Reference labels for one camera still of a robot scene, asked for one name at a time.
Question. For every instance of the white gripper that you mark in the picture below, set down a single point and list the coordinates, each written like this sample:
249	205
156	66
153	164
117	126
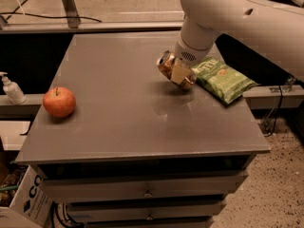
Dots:
186	53

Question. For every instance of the orange soda can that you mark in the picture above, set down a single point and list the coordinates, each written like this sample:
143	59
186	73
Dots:
176	70

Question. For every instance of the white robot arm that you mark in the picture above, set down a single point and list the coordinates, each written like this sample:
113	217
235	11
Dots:
288	56

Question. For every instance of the green chip bag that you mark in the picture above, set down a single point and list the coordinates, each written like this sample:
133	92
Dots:
221	80

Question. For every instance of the grey drawer cabinet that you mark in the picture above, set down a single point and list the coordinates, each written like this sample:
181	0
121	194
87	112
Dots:
138	152

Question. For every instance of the red apple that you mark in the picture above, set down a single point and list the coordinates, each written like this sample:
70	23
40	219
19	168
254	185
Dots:
59	102

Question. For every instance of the white pump bottle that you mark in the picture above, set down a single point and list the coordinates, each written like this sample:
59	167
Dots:
12	90

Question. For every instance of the white cardboard box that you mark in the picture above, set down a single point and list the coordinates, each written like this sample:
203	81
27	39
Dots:
30	205

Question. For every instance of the metal railing frame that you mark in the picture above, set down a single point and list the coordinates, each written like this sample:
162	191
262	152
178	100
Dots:
88	19

